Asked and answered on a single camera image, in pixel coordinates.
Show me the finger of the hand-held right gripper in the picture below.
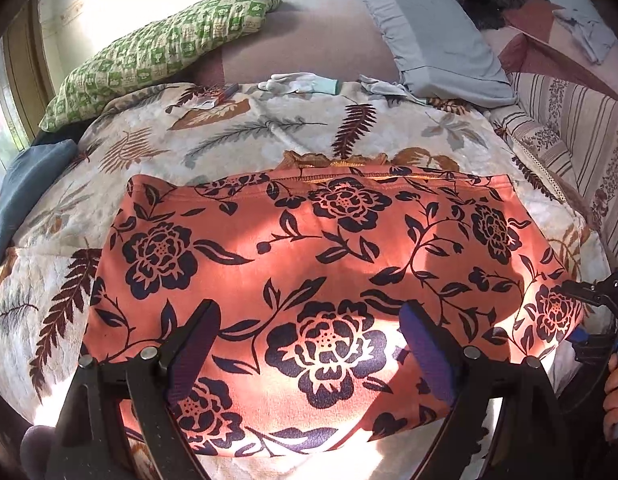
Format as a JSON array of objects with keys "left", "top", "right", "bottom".
[
  {"left": 560, "top": 271, "right": 618, "bottom": 312},
  {"left": 569, "top": 327, "right": 618, "bottom": 366}
]

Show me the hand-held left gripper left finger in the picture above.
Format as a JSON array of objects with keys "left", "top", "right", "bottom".
[{"left": 45, "top": 299, "right": 223, "bottom": 480}]

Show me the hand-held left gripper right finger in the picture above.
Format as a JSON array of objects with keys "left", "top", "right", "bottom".
[{"left": 398, "top": 300, "right": 572, "bottom": 480}]

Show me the orange floral shirt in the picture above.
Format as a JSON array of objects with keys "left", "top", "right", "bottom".
[{"left": 81, "top": 151, "right": 586, "bottom": 458}]

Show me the person's right hand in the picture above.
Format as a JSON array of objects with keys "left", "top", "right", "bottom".
[{"left": 603, "top": 352, "right": 618, "bottom": 442}]

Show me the striped floral blanket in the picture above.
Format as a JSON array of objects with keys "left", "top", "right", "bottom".
[{"left": 484, "top": 72, "right": 618, "bottom": 262}]

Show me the leaf-print quilt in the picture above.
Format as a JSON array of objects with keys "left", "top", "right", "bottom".
[{"left": 0, "top": 80, "right": 611, "bottom": 480}]

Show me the blue folded cloth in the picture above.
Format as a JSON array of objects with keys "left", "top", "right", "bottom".
[{"left": 0, "top": 139, "right": 80, "bottom": 267}]

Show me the pink and brown blanket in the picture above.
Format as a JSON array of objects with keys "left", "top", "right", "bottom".
[{"left": 482, "top": 0, "right": 618, "bottom": 107}]

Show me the small printed packet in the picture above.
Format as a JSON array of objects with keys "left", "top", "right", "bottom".
[{"left": 191, "top": 82, "right": 238, "bottom": 110}]

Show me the white crumpled cloth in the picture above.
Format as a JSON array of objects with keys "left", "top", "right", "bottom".
[{"left": 552, "top": 7, "right": 618, "bottom": 65}]

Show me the stained glass window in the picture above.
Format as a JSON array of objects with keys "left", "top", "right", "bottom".
[{"left": 0, "top": 50, "right": 30, "bottom": 207}]

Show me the green checked pillow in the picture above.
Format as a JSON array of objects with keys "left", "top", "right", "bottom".
[{"left": 39, "top": 0, "right": 283, "bottom": 133}]

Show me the grey ruffled pillow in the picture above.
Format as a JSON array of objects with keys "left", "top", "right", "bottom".
[{"left": 336, "top": 0, "right": 518, "bottom": 109}]

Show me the pink bedsheet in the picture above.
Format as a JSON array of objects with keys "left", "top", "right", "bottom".
[{"left": 194, "top": 0, "right": 406, "bottom": 87}]

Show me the wooden window frame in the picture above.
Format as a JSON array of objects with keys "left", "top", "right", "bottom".
[{"left": 1, "top": 0, "right": 57, "bottom": 143}]

